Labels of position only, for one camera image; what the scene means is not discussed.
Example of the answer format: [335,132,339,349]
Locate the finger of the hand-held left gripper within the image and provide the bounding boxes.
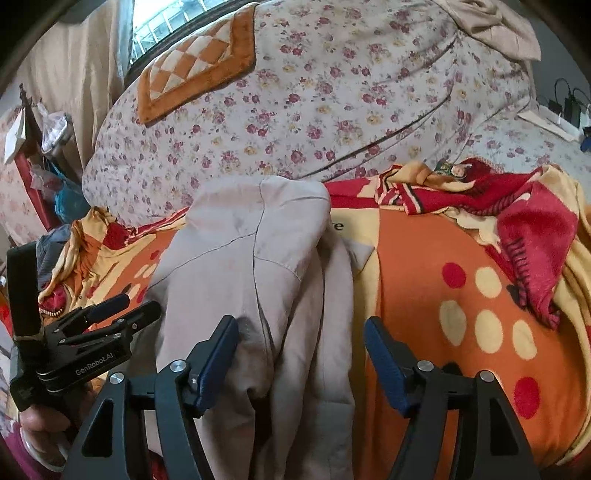
[44,294,131,334]
[59,301,162,346]

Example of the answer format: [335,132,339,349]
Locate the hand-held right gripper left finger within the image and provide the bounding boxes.
[60,315,241,480]

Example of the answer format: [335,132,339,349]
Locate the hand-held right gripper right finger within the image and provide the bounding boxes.
[364,316,541,480]

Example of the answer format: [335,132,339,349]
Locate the beige zip jacket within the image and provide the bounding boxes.
[124,175,375,480]

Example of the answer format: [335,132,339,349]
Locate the person's left forearm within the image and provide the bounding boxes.
[0,415,68,480]

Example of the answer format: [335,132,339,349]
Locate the person's left hand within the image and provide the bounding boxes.
[19,385,93,446]

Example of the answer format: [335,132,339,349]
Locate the orange red printed blanket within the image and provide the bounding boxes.
[37,159,591,480]

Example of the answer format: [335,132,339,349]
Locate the grey cloth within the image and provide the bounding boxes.
[36,225,72,280]

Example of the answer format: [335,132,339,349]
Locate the teal plastic bag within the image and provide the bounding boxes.
[53,159,90,227]

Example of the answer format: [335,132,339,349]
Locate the clear plastic bag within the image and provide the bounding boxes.
[41,102,75,157]

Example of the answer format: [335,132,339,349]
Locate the beige curtain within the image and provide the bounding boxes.
[18,0,136,172]

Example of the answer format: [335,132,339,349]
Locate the floral bed sheet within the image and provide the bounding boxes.
[462,106,591,185]

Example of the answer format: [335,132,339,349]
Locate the orange checkered pillow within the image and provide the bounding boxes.
[137,2,257,126]

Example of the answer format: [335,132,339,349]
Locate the floral quilt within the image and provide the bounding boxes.
[82,0,539,217]

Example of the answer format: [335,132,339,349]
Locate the window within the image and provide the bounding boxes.
[131,0,259,63]

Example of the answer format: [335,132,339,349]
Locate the black charger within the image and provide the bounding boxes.
[549,78,570,121]
[568,90,591,130]

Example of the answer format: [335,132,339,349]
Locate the beige cloth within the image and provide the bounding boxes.
[434,0,542,62]

